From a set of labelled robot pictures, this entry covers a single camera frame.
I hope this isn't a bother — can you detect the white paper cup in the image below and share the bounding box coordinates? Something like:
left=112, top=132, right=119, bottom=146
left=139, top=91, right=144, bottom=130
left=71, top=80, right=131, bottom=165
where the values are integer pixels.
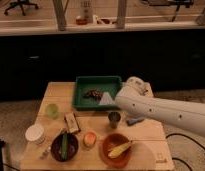
left=25, top=124, right=45, bottom=145

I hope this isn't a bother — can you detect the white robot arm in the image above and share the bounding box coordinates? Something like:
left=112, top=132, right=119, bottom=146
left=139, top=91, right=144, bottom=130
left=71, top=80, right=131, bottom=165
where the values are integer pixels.
left=115, top=77, right=205, bottom=137

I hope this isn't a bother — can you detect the orange peach fruit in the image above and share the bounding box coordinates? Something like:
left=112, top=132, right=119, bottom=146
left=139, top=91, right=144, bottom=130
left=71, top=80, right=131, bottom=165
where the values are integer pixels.
left=83, top=132, right=97, bottom=147

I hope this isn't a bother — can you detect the dark brown bowl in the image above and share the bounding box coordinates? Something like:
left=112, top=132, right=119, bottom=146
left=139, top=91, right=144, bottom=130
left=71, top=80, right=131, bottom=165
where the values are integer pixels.
left=51, top=133, right=78, bottom=162

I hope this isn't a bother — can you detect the red bowl on shelf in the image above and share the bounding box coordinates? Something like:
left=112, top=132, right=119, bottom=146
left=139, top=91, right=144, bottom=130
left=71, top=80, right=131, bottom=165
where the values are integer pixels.
left=76, top=18, right=88, bottom=25

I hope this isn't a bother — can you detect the metal spoon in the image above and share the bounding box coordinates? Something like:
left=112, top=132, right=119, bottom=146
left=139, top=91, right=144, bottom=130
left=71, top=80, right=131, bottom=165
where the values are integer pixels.
left=40, top=128, right=66, bottom=159

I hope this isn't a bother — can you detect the black tripod stand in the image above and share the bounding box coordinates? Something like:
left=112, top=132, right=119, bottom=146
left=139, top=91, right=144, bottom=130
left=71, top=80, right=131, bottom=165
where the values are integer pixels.
left=0, top=139, right=20, bottom=171

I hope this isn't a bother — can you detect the orange clay bowl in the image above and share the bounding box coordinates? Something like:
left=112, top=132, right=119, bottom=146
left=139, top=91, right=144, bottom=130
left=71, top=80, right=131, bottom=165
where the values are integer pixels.
left=99, top=133, right=132, bottom=169

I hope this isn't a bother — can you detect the green plastic cup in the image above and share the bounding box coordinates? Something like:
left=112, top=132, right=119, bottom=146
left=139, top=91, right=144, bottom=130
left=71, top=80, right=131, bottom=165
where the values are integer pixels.
left=45, top=104, right=59, bottom=119

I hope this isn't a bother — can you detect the blue sponge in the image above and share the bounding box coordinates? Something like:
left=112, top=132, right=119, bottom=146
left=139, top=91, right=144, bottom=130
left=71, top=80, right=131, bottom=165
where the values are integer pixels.
left=126, top=117, right=145, bottom=126

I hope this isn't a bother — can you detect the metal cup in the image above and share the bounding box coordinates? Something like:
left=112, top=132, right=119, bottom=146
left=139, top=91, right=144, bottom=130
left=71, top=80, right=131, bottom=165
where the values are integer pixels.
left=108, top=112, right=121, bottom=128

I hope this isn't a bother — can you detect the green cucumber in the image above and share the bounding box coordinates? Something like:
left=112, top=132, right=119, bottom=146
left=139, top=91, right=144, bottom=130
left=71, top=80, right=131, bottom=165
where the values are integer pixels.
left=61, top=132, right=68, bottom=160

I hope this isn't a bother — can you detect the dark grape bunch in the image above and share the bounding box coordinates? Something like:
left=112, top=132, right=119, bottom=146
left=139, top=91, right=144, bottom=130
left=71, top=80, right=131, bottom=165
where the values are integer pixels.
left=83, top=89, right=102, bottom=99

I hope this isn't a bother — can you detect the green plastic tray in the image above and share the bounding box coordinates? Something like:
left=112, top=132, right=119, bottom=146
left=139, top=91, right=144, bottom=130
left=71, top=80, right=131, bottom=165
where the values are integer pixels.
left=72, top=76, right=122, bottom=111

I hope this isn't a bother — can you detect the brown snack box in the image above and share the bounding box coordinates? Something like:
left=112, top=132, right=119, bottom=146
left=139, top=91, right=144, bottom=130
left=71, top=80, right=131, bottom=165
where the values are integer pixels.
left=64, top=113, right=80, bottom=133

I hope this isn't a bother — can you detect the black floor cable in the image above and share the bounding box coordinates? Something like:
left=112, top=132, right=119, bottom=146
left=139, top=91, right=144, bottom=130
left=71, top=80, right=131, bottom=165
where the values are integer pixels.
left=165, top=132, right=205, bottom=171

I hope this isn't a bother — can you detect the yellow corn cob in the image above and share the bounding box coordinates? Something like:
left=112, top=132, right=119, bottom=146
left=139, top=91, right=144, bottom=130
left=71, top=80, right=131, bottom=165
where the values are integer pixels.
left=108, top=141, right=132, bottom=159

